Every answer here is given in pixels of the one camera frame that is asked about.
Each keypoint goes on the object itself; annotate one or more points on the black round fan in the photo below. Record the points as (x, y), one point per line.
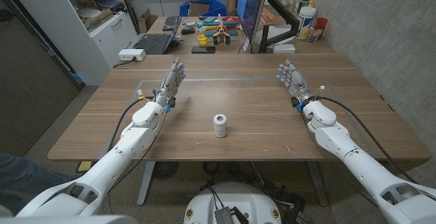
(166, 169)

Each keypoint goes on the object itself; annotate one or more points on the black computer mouse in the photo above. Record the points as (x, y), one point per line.
(188, 30)

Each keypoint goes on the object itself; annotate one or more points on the paper note on monitor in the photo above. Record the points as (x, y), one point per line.
(246, 44)

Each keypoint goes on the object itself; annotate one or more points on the wooden toy plane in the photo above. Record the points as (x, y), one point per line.
(221, 31)

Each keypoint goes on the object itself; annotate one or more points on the white power strip box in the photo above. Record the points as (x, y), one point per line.
(131, 54)

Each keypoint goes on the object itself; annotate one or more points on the dark-lid bottle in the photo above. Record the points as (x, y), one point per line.
(304, 2)

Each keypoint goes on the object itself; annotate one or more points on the black laptop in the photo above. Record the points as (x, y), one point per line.
(155, 43)

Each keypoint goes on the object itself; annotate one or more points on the white shelf cabinet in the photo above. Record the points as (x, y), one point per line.
(44, 23)

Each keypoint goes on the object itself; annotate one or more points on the small cardboard box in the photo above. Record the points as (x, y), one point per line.
(146, 21)

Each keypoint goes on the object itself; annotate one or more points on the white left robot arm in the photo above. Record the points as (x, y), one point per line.
(136, 139)

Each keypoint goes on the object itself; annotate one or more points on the yellow floor pad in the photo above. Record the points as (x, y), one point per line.
(84, 166)

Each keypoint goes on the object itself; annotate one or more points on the black smartphone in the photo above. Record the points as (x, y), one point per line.
(203, 49)

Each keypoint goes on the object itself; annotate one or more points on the blue plastic bin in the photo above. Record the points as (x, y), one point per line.
(218, 6)

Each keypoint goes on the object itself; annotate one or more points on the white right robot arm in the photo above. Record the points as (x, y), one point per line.
(357, 162)

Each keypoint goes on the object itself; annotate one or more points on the red bowl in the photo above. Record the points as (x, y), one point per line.
(231, 21)

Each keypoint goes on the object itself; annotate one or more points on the black keyboard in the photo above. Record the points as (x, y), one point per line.
(172, 23)

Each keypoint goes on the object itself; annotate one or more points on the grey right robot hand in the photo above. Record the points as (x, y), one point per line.
(295, 81)

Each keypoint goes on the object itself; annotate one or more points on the clear glass jar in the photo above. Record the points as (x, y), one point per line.
(314, 34)

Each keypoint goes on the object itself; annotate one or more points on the person's leg in jeans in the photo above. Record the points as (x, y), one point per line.
(27, 176)

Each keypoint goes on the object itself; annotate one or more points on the white flat box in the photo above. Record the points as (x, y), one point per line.
(283, 48)

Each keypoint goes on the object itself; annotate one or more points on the computer monitor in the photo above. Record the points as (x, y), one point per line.
(250, 2)

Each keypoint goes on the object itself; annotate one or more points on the yellow cup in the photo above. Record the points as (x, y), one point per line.
(202, 40)

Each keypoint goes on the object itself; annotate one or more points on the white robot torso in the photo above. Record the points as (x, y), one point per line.
(235, 196)

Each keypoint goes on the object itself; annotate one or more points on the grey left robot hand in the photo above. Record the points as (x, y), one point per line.
(168, 86)

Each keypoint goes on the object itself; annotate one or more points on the white labelled canister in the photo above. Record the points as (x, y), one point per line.
(304, 23)

